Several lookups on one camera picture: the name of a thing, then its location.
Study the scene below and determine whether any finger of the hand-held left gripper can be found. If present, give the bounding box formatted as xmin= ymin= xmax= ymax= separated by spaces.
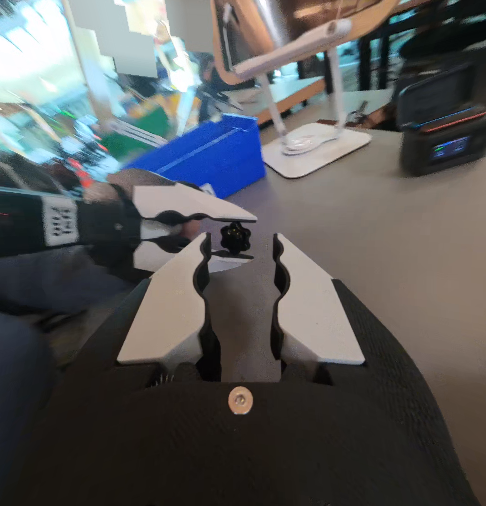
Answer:
xmin=133 ymin=236 xmax=254 ymax=275
xmin=132 ymin=184 xmax=258 ymax=225

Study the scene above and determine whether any black charging case with display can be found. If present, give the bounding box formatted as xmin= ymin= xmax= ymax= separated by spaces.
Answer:
xmin=396 ymin=65 xmax=486 ymax=177

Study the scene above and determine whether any yellow plastic bin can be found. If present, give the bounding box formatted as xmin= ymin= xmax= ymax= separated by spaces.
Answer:
xmin=126 ymin=89 xmax=200 ymax=119

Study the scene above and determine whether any black star knob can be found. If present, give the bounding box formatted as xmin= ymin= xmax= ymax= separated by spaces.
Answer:
xmin=220 ymin=221 xmax=252 ymax=255

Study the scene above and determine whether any green plastic bin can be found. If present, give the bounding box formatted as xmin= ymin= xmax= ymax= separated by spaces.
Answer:
xmin=102 ymin=106 xmax=173 ymax=148

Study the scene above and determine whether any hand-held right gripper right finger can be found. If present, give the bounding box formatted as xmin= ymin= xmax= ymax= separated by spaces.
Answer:
xmin=271 ymin=232 xmax=366 ymax=366

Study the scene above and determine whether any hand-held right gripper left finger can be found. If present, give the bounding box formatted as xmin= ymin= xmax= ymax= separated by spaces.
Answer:
xmin=116 ymin=232 xmax=223 ymax=382

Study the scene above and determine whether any person's left hand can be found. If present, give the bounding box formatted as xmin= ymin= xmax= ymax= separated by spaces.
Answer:
xmin=179 ymin=218 xmax=203 ymax=240

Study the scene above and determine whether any blue plastic bin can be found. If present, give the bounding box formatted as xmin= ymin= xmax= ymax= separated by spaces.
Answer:
xmin=124 ymin=114 xmax=266 ymax=199

